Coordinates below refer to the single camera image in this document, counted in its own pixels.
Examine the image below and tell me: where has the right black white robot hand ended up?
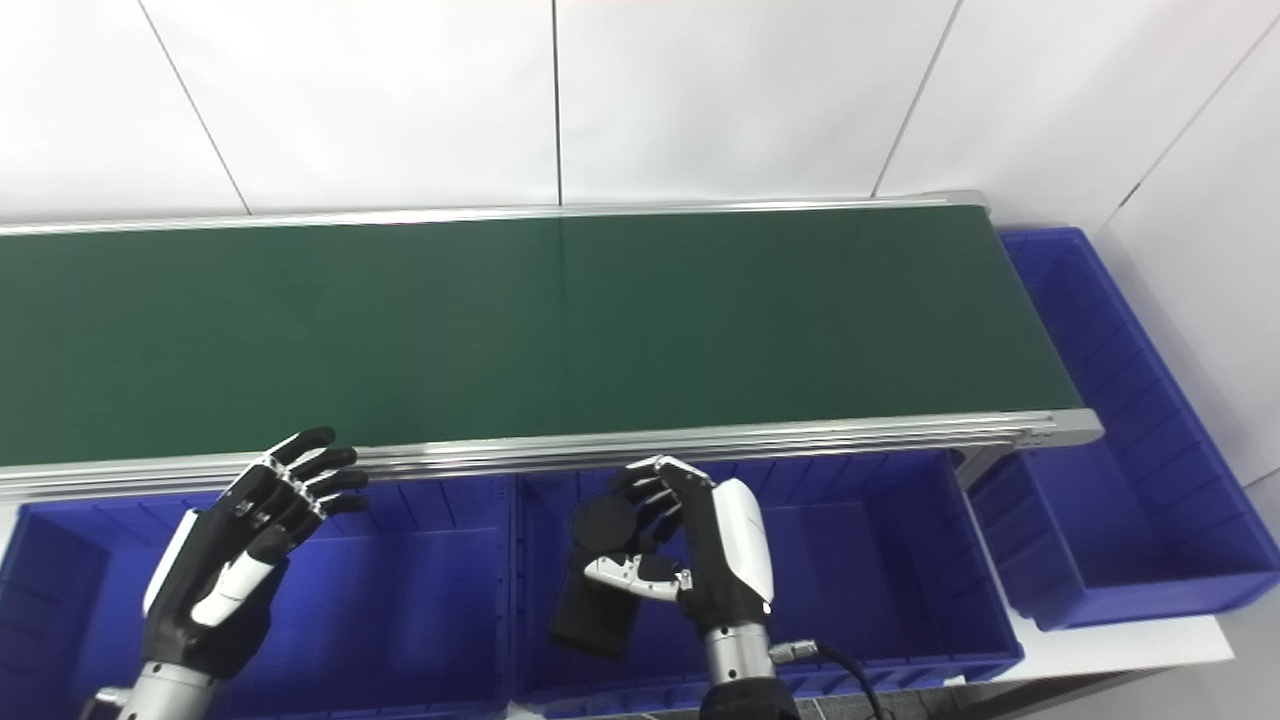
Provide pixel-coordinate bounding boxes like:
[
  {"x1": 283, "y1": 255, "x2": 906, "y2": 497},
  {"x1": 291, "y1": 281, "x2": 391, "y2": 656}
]
[{"x1": 584, "y1": 454, "x2": 777, "y2": 634}]

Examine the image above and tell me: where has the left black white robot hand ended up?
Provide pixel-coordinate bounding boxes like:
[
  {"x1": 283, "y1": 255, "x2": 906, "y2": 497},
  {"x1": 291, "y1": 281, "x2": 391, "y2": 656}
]
[{"x1": 142, "y1": 426, "x2": 372, "y2": 682}]

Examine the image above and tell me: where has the black cylinder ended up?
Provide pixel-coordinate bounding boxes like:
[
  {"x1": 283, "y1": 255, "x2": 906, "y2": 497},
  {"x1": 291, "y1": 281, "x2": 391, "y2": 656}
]
[{"x1": 549, "y1": 494, "x2": 662, "y2": 660}]

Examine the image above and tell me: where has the blue plastic bin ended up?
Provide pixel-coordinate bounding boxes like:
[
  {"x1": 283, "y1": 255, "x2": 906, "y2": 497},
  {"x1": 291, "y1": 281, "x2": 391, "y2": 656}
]
[
  {"x1": 0, "y1": 474, "x2": 522, "y2": 720},
  {"x1": 964, "y1": 226, "x2": 1280, "y2": 632},
  {"x1": 511, "y1": 449, "x2": 1026, "y2": 717}
]

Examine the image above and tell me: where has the aluminium conveyor leg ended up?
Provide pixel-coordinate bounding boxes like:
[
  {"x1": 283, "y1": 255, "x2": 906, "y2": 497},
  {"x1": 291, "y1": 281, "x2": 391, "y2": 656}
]
[{"x1": 949, "y1": 446, "x2": 1022, "y2": 492}]

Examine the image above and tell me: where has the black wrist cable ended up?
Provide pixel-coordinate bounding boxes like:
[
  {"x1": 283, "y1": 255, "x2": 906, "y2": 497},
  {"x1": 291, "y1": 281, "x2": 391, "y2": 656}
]
[{"x1": 769, "y1": 639, "x2": 892, "y2": 720}]

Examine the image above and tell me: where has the green conveyor belt, aluminium frame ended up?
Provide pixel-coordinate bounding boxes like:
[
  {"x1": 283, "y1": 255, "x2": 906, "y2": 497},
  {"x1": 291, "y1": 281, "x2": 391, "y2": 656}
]
[{"x1": 0, "y1": 189, "x2": 1105, "y2": 503}]

